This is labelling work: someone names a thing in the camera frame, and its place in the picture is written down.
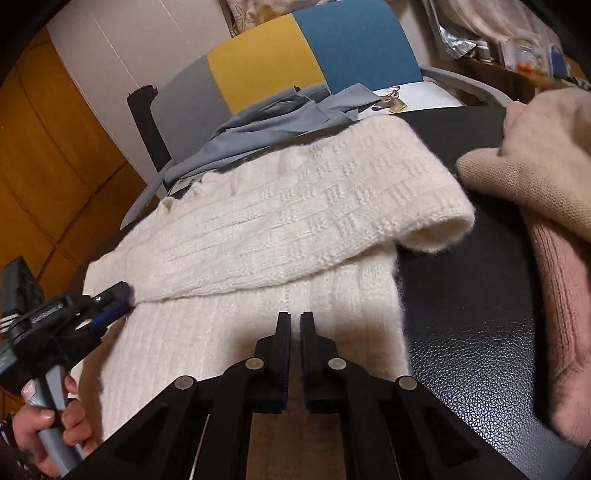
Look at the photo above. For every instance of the blue bag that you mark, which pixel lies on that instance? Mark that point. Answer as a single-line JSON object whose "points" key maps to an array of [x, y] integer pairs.
{"points": [[558, 62]]}

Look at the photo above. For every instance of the white knit sweater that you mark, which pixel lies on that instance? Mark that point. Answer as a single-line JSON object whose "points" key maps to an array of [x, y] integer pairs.
{"points": [[286, 221]]}

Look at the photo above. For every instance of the person's left hand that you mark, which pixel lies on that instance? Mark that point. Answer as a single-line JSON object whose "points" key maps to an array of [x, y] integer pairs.
{"points": [[78, 427]]}

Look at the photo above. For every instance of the grey garment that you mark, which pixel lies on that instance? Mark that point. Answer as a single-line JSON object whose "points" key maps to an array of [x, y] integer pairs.
{"points": [[277, 124]]}

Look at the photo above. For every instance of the grey yellow blue chair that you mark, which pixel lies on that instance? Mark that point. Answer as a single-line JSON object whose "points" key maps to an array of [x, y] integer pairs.
{"points": [[263, 64]]}

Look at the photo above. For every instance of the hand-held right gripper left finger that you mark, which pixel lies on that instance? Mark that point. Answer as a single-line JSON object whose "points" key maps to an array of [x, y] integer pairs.
{"points": [[281, 364]]}

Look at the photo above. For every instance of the silver foil bag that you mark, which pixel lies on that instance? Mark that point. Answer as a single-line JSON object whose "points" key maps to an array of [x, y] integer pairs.
{"points": [[452, 41]]}

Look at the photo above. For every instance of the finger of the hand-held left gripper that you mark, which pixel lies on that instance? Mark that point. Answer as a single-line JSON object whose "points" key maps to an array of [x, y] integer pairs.
{"points": [[107, 316], [117, 294]]}

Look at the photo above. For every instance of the beige sweater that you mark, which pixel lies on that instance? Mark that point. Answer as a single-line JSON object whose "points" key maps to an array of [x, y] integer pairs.
{"points": [[545, 152]]}

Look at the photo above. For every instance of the white deer print cushion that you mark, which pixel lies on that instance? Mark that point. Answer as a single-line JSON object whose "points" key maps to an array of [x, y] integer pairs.
{"points": [[420, 97]]}

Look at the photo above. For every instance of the pink sweater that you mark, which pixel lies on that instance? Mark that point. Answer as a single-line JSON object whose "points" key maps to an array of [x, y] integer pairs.
{"points": [[563, 323]]}

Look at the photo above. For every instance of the wooden desk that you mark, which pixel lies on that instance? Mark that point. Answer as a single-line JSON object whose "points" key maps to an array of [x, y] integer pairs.
{"points": [[508, 69]]}

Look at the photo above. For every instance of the pale floral hanging quilt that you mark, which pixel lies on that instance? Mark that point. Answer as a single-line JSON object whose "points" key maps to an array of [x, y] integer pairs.
{"points": [[258, 11]]}

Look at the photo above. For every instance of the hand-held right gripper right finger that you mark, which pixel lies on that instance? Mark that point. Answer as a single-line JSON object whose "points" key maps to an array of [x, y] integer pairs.
{"points": [[311, 364]]}

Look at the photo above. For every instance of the orange wooden wardrobe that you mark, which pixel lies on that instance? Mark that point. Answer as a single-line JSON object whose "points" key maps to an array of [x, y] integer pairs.
{"points": [[55, 161]]}

